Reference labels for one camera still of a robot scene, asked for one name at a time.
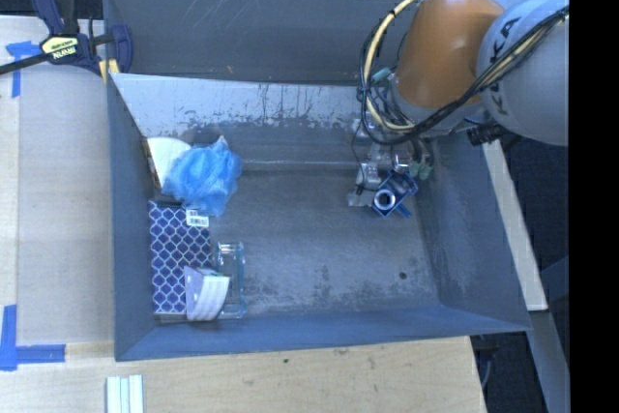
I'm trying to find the blue mesh bath sponge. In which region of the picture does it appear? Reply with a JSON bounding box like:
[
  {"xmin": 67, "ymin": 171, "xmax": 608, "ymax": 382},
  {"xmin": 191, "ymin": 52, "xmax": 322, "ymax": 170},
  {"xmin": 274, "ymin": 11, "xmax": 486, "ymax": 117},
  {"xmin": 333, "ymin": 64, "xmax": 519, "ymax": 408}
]
[{"xmin": 161, "ymin": 134, "xmax": 244, "ymax": 219}]

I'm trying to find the white ribbed cup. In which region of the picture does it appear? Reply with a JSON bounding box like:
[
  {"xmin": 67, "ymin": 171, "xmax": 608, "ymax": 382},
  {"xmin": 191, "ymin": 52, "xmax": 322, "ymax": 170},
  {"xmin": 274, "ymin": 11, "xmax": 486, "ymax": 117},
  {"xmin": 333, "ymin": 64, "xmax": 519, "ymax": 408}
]
[{"xmin": 182, "ymin": 265, "xmax": 231, "ymax": 322}]

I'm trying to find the grey metal bin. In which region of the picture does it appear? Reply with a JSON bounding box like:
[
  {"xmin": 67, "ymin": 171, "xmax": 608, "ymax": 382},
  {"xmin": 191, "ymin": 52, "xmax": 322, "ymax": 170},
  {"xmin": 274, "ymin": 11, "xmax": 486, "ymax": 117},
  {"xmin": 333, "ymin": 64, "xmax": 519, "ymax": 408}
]
[{"xmin": 101, "ymin": 0, "xmax": 534, "ymax": 363}]

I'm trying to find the blue block with metal tube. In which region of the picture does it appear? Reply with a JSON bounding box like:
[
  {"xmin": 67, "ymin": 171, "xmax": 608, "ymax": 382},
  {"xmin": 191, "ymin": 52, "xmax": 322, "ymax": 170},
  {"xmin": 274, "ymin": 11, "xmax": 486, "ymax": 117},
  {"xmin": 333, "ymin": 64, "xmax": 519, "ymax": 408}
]
[{"xmin": 370, "ymin": 168, "xmax": 420, "ymax": 220}]

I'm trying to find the white paper cup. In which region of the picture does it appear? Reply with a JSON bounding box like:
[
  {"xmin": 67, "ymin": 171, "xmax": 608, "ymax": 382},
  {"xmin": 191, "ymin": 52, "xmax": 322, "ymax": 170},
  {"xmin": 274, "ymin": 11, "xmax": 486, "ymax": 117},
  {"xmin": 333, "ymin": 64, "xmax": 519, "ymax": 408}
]
[{"xmin": 143, "ymin": 136, "xmax": 193, "ymax": 191}]

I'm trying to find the blue patterned box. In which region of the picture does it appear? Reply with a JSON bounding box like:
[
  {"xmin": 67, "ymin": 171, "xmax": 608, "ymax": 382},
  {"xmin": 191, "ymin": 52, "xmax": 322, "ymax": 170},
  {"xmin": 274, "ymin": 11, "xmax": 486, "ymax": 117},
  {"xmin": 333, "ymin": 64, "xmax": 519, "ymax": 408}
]
[{"xmin": 146, "ymin": 199, "xmax": 215, "ymax": 319}]

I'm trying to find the clear glass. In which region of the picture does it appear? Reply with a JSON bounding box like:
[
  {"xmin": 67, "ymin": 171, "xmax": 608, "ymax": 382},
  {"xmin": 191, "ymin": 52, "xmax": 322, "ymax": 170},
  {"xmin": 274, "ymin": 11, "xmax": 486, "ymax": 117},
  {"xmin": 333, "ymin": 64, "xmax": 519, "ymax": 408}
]
[{"xmin": 211, "ymin": 240, "xmax": 249, "ymax": 320}]

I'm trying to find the black cylinder on white bracket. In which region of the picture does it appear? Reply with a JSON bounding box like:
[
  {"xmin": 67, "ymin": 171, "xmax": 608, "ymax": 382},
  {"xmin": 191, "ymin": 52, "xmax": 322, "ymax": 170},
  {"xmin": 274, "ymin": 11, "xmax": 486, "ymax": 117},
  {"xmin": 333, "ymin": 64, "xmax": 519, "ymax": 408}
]
[{"xmin": 465, "ymin": 124, "xmax": 506, "ymax": 147}]

